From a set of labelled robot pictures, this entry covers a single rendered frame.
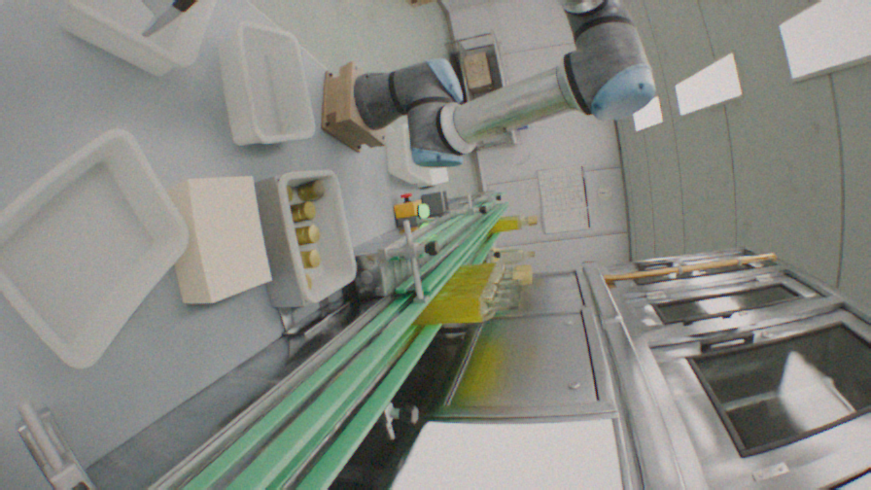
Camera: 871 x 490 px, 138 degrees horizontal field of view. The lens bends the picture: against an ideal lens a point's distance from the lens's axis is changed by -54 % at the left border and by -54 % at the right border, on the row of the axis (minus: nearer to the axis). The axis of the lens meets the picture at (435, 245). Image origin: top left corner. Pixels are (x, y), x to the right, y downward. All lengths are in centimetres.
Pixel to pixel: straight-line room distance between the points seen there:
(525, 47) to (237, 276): 673
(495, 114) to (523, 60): 623
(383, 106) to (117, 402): 77
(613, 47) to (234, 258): 64
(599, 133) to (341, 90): 608
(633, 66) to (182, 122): 69
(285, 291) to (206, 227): 20
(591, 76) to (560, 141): 605
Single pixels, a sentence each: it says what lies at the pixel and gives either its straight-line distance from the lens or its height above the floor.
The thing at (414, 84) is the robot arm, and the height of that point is 98.
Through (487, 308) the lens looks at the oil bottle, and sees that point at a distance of 74.
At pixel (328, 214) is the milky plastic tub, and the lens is 73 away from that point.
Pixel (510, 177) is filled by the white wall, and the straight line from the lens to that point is 664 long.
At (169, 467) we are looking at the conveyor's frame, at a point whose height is 87.
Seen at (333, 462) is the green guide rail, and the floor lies 96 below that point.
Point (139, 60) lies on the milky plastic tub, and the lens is 58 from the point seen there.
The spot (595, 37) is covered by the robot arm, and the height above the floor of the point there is 135.
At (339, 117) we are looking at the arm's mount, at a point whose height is 80.
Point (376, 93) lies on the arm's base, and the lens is 86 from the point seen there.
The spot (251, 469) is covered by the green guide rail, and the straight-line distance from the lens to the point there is 40.
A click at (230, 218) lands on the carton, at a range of 52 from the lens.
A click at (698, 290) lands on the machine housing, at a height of 170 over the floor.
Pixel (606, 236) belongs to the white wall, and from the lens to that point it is 685.
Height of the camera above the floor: 123
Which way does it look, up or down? 19 degrees down
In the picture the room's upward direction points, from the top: 83 degrees clockwise
